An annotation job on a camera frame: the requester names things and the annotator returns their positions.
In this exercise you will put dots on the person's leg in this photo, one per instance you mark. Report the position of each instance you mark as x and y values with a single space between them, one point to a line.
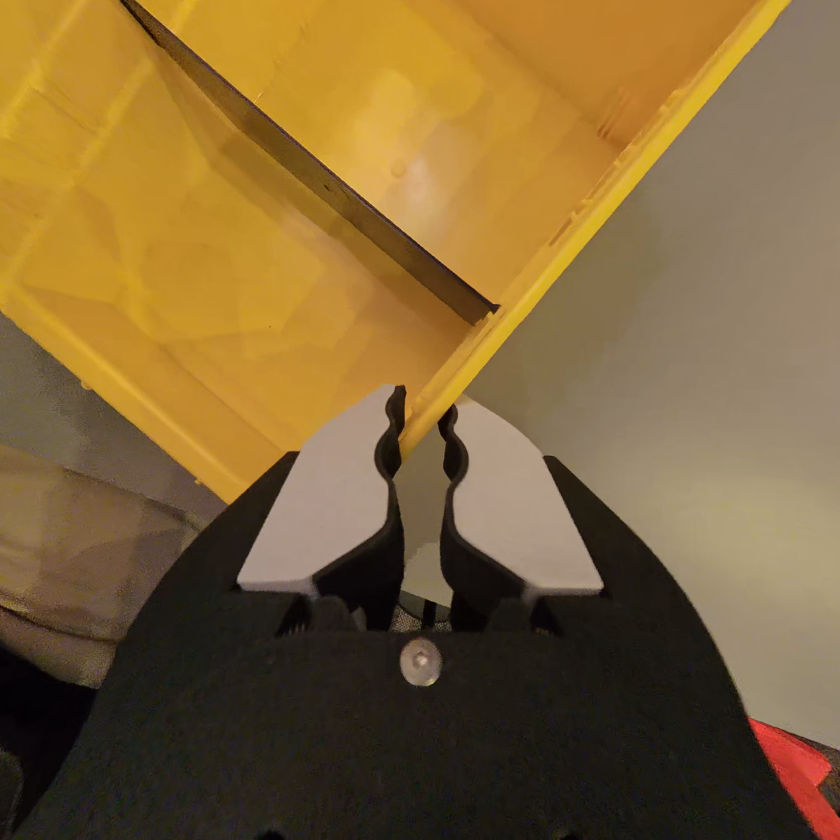
79 558

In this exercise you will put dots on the yellow plastic bin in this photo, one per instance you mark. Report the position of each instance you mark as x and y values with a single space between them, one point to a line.
197 262

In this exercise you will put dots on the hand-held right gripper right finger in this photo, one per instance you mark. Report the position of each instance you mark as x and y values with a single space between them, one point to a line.
525 518

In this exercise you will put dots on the black bin divider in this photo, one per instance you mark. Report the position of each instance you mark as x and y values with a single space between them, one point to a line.
328 184

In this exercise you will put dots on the red plastic object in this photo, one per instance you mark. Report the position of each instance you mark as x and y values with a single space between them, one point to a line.
794 774

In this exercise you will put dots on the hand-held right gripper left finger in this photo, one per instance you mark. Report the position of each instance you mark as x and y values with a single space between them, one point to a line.
321 512

